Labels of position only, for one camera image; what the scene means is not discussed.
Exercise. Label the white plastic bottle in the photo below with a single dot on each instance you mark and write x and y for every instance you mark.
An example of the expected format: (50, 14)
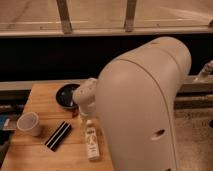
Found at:
(92, 146)

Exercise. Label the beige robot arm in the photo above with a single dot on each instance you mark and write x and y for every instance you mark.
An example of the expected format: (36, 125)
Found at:
(133, 97)

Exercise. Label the black bowl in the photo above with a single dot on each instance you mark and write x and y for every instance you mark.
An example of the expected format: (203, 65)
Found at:
(64, 96)

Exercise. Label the black striped box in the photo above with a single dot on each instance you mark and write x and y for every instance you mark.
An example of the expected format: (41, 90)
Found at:
(59, 134)

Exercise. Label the translucent white cup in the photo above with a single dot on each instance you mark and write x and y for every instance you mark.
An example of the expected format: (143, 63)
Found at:
(29, 124)

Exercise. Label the white object at right edge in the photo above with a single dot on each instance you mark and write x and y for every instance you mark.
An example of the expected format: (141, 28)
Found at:
(205, 72)

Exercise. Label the right metal window post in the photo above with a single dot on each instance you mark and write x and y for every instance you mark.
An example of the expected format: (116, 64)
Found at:
(130, 15)

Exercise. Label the metal window post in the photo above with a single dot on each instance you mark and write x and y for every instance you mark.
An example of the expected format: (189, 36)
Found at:
(64, 16)
(130, 15)

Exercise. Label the left metal window post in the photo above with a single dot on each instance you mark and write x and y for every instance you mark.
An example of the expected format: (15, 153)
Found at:
(64, 16)

